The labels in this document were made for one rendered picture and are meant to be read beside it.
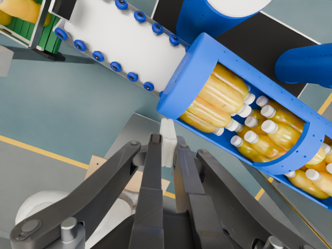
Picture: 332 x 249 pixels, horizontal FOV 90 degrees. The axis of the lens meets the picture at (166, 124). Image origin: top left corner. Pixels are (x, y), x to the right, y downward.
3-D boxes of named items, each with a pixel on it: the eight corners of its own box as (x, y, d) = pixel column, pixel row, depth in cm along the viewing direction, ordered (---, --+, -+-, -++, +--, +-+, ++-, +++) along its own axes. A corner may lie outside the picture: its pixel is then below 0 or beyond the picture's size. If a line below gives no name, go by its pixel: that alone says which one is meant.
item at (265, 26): (283, 101, 170) (294, 104, 156) (146, 36, 149) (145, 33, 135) (316, 51, 155) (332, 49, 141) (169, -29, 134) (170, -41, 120)
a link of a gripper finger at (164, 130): (164, 167, 16) (157, 166, 16) (164, 138, 23) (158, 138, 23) (169, 140, 15) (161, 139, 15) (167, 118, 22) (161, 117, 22)
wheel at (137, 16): (147, 21, 63) (148, 17, 61) (139, 23, 60) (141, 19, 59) (139, 14, 63) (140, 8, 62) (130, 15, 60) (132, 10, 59)
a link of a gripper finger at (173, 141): (169, 140, 15) (177, 141, 15) (167, 118, 22) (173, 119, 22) (164, 167, 16) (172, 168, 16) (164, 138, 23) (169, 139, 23)
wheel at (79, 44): (86, 51, 64) (89, 48, 64) (76, 41, 60) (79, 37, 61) (80, 53, 66) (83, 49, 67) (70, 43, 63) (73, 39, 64)
